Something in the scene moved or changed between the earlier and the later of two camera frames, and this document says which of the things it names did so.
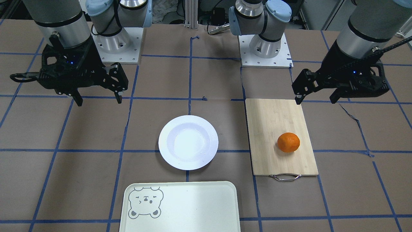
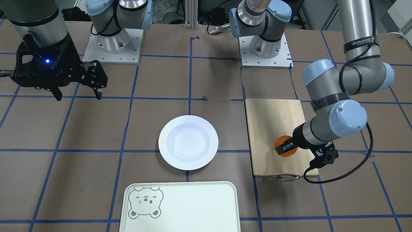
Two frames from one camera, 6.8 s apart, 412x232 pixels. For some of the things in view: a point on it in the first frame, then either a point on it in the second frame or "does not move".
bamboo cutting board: [268, 119] does not move
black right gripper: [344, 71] -> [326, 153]
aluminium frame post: [191, 13] does not move
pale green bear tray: [180, 206] does not move
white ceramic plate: [188, 142] does not move
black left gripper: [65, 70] -> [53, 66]
